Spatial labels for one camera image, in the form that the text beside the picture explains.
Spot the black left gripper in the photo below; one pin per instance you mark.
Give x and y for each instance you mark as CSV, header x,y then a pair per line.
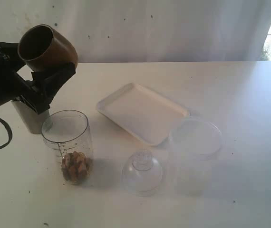
x,y
13,86

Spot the brown wooden cup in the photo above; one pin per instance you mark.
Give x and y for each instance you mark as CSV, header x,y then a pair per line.
x,y
43,48

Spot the stainless steel cup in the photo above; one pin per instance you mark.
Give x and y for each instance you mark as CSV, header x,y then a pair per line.
x,y
31,116

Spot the clear measuring glass jar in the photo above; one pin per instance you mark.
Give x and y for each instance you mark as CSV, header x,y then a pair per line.
x,y
67,131

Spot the clear dome jar lid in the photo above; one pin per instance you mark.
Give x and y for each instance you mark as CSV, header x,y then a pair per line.
x,y
142,173

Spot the white foam tray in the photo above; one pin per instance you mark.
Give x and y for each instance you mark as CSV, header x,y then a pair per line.
x,y
142,112

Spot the translucent plastic tub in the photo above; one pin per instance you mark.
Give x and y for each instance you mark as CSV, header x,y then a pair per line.
x,y
195,144

